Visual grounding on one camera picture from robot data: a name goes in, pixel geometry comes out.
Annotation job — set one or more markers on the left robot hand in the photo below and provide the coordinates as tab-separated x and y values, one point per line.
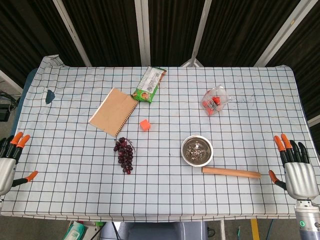
6	172

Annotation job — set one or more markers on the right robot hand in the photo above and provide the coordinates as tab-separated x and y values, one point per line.
300	177

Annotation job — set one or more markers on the wooden rolling pin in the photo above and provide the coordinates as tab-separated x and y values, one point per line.
230	172

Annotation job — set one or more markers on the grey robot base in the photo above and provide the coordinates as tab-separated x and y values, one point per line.
150	231

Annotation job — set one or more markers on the black box device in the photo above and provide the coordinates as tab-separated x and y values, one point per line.
4	113

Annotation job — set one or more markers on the white grid tablecloth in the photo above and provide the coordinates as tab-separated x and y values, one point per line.
75	175

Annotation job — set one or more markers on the green wet wipes pack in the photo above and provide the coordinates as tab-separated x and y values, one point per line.
75	232

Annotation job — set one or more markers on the crushed nuts and seeds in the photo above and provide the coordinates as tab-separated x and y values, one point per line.
196	151

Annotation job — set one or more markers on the orange pieces inside box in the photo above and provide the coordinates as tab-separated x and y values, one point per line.
211	111

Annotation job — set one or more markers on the stainless steel bowl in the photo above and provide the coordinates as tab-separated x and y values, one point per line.
190	142

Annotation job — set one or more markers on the clear bag with red items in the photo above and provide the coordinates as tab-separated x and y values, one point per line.
221	91

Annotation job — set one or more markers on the dark red grape bunch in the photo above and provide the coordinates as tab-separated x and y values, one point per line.
125	155

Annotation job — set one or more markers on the brown spiral notebook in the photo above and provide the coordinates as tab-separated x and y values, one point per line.
112	112

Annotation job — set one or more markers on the orange cube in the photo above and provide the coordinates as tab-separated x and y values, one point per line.
145	125

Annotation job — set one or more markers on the green snack packet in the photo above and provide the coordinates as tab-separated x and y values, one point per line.
147	85

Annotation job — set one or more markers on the white frame beam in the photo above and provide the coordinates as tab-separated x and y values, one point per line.
10	81
315	122

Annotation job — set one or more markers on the white partition post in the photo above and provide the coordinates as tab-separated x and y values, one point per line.
282	32
143	32
72	35
200	32

